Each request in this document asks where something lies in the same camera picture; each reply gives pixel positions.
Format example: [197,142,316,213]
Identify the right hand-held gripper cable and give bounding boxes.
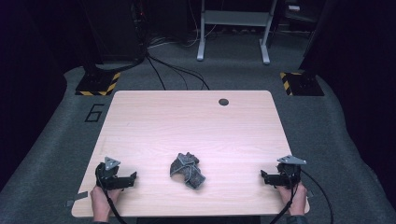
[269,174,301,224]

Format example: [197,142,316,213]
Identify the left hand-held gripper cable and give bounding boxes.
[95,163,128,224]

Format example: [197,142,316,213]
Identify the black cabinet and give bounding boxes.
[81,0,148,63]

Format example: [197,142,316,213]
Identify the person's left hand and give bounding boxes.
[90,186,122,223]

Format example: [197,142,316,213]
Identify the white desk frame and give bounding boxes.
[196,0,278,65]

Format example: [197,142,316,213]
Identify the black floor cables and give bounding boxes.
[145,53,211,91]

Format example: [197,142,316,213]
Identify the black cable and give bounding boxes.
[299,169,334,224]

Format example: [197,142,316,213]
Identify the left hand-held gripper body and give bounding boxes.
[94,156,125,191]

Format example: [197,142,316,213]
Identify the grey towel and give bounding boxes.
[169,151,206,190]

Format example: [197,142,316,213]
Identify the black stand with striped base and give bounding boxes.
[278,0,331,97]
[75,0,122,97]

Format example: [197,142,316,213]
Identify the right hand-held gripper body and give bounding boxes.
[276,154,307,189]

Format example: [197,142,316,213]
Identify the person's right hand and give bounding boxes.
[276,183,308,217]

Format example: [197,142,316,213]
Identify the hand-held gripper cable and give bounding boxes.
[269,174,301,224]
[95,163,128,224]

